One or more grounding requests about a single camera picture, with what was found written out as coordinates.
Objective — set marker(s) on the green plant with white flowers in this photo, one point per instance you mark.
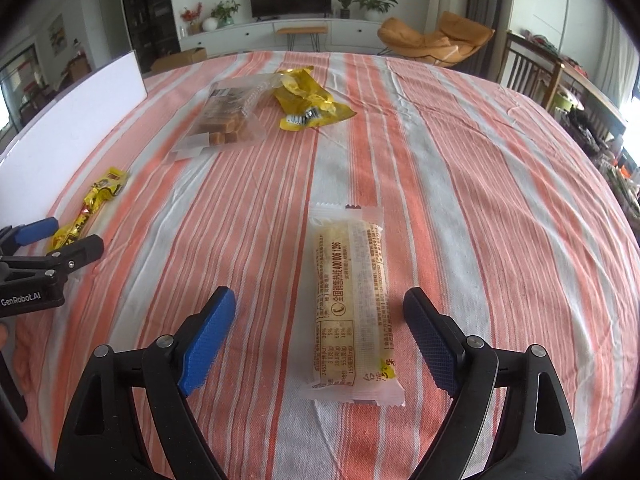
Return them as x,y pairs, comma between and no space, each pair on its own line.
225,11

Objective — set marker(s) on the grey curtain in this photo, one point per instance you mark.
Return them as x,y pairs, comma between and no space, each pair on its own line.
490,5

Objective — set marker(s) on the red flowers in vase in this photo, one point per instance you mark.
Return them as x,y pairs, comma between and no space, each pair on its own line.
191,17

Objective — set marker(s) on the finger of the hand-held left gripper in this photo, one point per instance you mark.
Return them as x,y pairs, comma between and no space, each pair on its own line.
75,255
37,228

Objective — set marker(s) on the white television cabinet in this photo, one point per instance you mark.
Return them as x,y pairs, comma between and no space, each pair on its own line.
350,35

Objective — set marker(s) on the wooden stool with metal legs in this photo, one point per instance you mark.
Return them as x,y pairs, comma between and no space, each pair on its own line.
301,29

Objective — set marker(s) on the small yellow candy packet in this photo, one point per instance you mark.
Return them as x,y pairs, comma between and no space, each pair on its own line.
100,192

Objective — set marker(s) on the framed wall picture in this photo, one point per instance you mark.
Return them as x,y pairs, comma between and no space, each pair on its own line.
58,35

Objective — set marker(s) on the orange striped tablecloth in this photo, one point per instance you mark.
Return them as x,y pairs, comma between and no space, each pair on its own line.
500,210

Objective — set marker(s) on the crumpled yellow snack packet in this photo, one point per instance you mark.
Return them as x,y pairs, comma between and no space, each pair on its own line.
305,95

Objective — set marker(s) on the dark wooden chair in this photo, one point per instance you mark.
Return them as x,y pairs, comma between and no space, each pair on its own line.
520,65

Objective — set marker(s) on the leafy plant in white pot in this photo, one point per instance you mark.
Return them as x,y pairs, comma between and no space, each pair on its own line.
374,5

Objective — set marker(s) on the cluttered wooden side table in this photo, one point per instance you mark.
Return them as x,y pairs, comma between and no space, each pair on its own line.
590,90

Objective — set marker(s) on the clear packet of brown cubes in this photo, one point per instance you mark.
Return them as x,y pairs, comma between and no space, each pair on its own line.
225,120

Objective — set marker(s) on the orange lounge chair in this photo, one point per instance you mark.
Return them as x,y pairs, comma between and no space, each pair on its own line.
420,40

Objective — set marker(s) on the black bookshelf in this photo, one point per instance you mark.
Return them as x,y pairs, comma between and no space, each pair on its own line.
150,10

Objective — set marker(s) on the person's left hand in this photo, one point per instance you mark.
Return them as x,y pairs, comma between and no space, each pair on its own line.
3,335

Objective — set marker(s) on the white board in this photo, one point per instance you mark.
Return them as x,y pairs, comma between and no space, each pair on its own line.
75,110

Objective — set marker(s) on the round white vase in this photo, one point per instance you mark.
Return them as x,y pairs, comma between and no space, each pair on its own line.
209,24

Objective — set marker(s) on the pale cake snack packet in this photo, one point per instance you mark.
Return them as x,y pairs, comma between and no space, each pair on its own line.
350,300

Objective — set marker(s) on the small plant in dark pot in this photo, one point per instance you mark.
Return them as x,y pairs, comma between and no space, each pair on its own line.
344,9

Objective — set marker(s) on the cardboard box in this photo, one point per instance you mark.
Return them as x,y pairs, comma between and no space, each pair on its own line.
180,59

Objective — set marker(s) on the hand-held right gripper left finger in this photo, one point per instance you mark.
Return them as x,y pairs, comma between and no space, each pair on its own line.
207,340

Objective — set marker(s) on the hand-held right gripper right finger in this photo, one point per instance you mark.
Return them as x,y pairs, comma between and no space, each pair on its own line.
432,345

